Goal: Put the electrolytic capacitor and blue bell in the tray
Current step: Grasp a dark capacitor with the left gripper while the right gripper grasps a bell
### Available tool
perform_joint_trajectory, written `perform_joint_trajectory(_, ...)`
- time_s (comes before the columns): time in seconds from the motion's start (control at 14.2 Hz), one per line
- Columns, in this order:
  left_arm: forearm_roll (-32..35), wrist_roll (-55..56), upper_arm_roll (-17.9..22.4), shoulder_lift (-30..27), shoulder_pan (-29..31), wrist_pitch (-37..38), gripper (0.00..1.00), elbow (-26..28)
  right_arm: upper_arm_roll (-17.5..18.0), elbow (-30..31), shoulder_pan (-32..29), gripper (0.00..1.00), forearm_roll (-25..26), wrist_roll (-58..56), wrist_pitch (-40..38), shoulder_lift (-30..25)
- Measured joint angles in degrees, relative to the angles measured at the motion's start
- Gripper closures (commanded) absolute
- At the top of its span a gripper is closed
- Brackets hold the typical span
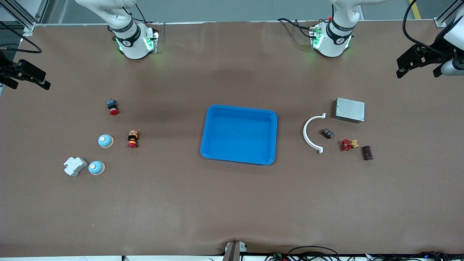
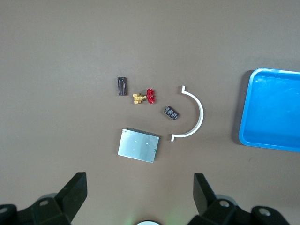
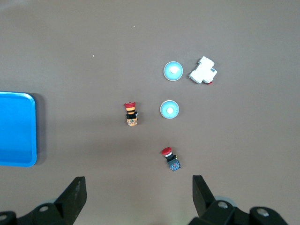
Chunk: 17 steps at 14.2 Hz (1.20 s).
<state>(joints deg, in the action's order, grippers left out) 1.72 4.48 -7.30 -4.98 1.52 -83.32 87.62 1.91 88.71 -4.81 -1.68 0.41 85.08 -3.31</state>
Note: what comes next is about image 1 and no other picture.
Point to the silver metal power supply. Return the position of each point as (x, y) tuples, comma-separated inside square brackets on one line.
[(349, 110)]

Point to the blue bell with wooden base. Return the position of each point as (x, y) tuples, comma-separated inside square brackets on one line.
[(105, 141), (96, 168)]

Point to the small green circuit board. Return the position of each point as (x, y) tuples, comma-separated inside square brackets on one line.
[(279, 257)]

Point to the blue plastic tray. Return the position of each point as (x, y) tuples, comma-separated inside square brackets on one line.
[(239, 152)]

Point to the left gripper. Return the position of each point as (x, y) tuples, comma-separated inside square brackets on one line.
[(432, 58)]

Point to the white curved plastic bracket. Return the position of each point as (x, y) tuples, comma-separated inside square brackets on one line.
[(305, 132)]

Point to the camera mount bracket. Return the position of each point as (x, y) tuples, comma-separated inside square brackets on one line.
[(232, 253)]

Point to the white circuit breaker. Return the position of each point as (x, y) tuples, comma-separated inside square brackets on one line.
[(75, 166)]

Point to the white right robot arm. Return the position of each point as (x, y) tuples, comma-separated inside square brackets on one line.
[(132, 40)]

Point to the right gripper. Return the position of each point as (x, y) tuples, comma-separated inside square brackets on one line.
[(8, 70)]

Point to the red push button black body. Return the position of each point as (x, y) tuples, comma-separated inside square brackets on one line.
[(112, 107)]

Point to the aluminium frame profile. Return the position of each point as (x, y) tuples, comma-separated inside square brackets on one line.
[(29, 29), (440, 22)]

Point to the brass valve red handwheel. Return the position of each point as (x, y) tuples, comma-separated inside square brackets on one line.
[(348, 144)]

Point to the black printed electrolytic capacitor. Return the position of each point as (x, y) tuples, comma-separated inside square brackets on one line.
[(327, 133)]

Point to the dark maroon electrolytic capacitor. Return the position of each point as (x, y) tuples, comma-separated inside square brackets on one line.
[(367, 152)]

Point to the red emergency stop button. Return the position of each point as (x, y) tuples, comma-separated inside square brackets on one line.
[(133, 139)]

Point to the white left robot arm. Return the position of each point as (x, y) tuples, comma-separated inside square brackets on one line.
[(331, 40)]

